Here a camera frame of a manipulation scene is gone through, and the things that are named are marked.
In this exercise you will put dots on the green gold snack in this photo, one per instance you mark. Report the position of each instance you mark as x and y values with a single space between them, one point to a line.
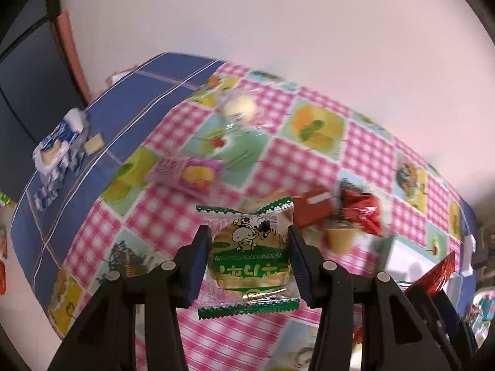
248 269

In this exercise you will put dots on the red foil snack packet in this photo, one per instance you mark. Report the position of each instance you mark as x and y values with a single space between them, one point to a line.
362 209

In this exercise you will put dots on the colourful toy clutter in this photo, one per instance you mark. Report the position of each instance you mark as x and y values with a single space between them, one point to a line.
481 315

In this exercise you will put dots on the red snack bag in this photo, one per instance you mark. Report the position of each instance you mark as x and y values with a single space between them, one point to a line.
435 279

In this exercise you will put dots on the white storage tray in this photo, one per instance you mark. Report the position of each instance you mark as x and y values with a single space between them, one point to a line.
406 261

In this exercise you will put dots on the clear yellow cake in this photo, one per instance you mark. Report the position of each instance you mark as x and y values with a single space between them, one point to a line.
238 107

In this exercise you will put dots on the pink wrapped snack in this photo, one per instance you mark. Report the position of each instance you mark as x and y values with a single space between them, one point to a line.
190 175

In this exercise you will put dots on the pink checkered cake tablecloth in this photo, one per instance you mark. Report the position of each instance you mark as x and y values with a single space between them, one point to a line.
349 312

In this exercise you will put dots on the blue white snack package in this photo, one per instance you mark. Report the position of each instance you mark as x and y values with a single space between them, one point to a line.
60 152

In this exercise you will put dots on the small yellow wrapped biscuit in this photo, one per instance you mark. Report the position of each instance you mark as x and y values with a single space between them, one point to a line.
94 144

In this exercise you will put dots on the white power adapter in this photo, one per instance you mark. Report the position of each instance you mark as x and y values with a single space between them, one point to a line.
469 249

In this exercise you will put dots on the red box snack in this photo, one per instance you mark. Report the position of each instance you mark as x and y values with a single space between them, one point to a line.
312 207

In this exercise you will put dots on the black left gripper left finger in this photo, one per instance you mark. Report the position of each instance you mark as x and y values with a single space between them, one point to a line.
103 336

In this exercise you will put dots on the blue plaid cloth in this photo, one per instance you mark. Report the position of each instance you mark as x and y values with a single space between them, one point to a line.
124 114

